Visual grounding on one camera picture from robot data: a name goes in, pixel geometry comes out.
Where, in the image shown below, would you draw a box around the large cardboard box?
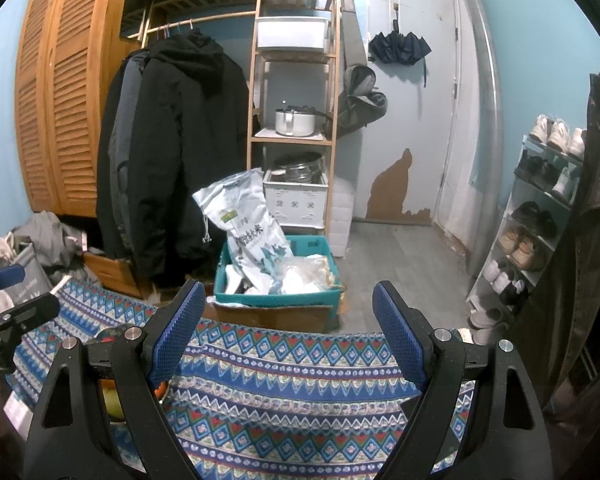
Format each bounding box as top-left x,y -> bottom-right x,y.
202,295 -> 348,333

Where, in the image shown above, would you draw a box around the grey long case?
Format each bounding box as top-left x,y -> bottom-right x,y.
337,0 -> 358,76

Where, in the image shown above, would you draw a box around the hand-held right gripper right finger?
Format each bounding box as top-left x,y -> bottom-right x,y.
371,281 -> 556,480

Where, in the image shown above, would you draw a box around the black hanging coat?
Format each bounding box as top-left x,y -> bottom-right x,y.
96,27 -> 251,291

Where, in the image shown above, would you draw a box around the dark brown hanging garment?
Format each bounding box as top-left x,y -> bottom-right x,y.
520,64 -> 600,411

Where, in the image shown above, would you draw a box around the grey hanging jacket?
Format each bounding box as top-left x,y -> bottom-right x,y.
107,50 -> 151,201

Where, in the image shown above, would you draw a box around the grey garment pile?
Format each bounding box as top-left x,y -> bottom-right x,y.
12,211 -> 88,281

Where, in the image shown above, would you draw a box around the wooden louvered wardrobe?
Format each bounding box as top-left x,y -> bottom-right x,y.
14,0 -> 146,218

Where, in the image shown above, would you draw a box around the wooden shelf rack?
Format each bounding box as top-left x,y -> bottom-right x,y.
246,0 -> 341,238

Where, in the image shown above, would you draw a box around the dark folded umbrella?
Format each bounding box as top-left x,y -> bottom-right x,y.
369,30 -> 433,86

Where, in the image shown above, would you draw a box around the metal pipe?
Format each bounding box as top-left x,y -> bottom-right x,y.
461,0 -> 505,278

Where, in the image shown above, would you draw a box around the grey hanging bag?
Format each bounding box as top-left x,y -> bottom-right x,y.
332,62 -> 388,138

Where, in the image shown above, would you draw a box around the white patterned crate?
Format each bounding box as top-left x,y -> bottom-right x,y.
263,170 -> 329,226

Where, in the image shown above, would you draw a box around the small cardboard box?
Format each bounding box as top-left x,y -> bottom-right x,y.
82,251 -> 153,301

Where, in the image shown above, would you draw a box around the shoe rack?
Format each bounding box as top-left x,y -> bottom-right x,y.
467,132 -> 588,321

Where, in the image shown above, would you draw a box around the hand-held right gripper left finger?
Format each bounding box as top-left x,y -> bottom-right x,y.
22,279 -> 207,480

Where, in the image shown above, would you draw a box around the silver cooking pot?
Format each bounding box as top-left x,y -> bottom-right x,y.
274,106 -> 331,137

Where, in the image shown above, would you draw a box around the grey printed tote bag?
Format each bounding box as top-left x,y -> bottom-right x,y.
10,242 -> 56,306

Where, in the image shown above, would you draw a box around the white storage box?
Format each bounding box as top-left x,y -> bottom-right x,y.
256,16 -> 331,55

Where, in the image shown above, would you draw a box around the clear plastic bag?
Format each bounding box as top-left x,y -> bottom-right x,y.
275,254 -> 336,293

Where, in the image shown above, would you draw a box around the white printed rice bag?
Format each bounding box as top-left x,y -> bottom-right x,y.
192,169 -> 296,293

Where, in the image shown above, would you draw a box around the white door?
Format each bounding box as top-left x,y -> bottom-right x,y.
365,0 -> 463,223

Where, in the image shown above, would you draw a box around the grey slippers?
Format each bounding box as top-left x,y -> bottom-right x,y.
467,307 -> 508,333

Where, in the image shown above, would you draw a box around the group of shoes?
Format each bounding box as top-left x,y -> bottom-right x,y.
482,114 -> 588,306

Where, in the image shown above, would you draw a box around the clothes rail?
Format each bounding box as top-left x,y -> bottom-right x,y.
142,7 -> 257,36

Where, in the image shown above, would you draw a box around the teal plastic crate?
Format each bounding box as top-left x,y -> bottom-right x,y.
213,234 -> 343,308

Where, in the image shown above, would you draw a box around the steel pot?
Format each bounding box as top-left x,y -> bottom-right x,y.
272,152 -> 326,183

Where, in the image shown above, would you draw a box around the blue patterned tablecloth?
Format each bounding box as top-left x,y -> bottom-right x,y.
7,276 -> 481,480

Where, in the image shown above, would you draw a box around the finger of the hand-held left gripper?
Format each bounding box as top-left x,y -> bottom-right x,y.
0,294 -> 61,341
0,265 -> 27,297

